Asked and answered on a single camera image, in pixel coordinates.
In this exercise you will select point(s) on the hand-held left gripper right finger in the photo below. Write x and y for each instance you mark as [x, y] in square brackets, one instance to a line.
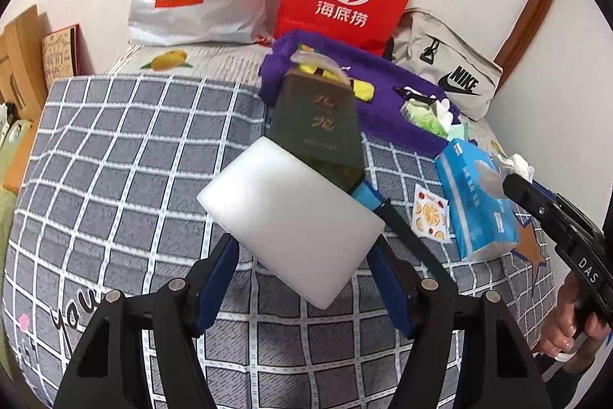
[390, 289]

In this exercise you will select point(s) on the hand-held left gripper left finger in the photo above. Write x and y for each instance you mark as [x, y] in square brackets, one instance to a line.
[218, 289]

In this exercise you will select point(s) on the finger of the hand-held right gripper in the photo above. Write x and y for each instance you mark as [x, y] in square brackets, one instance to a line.
[527, 196]

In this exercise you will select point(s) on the blue tissue box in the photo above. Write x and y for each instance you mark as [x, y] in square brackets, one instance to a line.
[474, 207]

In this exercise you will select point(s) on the white foam block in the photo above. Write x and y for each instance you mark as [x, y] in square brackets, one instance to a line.
[287, 222]

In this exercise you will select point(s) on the dark green box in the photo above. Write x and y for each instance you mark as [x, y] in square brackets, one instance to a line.
[316, 126]

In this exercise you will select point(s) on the person's right forearm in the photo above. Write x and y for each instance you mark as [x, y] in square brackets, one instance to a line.
[584, 385]

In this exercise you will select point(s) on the person's right hand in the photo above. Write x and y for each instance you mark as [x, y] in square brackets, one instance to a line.
[560, 318]

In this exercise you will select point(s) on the fruit print sachet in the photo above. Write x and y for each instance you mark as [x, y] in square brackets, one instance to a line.
[431, 212]

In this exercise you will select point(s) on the pale green packet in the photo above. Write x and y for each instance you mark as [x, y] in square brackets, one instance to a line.
[460, 131]

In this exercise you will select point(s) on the green tissue pack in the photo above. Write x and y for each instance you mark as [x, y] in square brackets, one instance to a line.
[421, 114]

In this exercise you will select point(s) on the grey checked blanket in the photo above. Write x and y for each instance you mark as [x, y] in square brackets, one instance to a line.
[119, 174]

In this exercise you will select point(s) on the black and white small cloth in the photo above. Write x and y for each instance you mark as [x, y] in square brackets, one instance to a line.
[412, 92]

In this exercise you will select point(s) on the grey waist bag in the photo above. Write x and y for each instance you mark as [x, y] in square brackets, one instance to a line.
[450, 49]

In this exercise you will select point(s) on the purple towel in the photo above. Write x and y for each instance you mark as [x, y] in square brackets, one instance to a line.
[378, 116]

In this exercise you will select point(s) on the wooden bed headboard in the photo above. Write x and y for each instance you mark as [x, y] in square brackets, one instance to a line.
[531, 16]

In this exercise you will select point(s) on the fruit print bedsheet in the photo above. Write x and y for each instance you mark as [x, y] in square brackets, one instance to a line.
[215, 59]

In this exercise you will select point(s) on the light green cloth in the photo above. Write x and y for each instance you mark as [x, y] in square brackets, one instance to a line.
[12, 179]

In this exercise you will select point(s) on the clear pouch with yellow contents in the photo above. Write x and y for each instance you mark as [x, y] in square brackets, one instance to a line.
[316, 66]

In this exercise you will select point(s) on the orange box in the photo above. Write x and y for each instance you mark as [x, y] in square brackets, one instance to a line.
[21, 160]

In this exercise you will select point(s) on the patterned brown box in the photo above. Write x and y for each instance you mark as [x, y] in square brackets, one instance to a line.
[60, 54]

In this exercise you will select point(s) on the brown cardboard box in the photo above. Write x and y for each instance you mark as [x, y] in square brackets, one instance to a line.
[19, 49]

